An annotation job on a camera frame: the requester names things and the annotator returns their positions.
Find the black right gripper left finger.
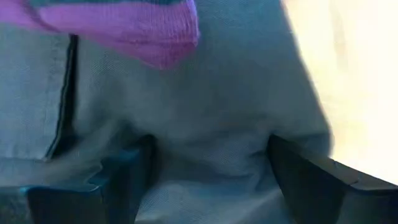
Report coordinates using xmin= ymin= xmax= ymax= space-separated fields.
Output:
xmin=26 ymin=134 xmax=157 ymax=224

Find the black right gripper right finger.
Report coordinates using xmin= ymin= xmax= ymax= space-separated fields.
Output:
xmin=267 ymin=134 xmax=398 ymax=224

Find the gray blue denim garment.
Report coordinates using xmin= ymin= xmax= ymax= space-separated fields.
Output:
xmin=0 ymin=0 xmax=335 ymax=224

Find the reddish pink cloth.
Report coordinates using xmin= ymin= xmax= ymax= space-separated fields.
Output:
xmin=0 ymin=0 xmax=200 ymax=70

